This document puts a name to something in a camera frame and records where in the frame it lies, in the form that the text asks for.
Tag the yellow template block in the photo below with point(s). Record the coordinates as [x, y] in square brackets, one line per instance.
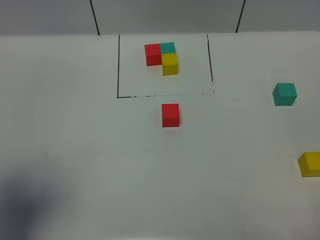
[169, 64]

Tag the red template block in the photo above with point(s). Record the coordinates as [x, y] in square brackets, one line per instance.
[153, 54]

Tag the teal template block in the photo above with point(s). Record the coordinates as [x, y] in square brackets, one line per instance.
[167, 48]

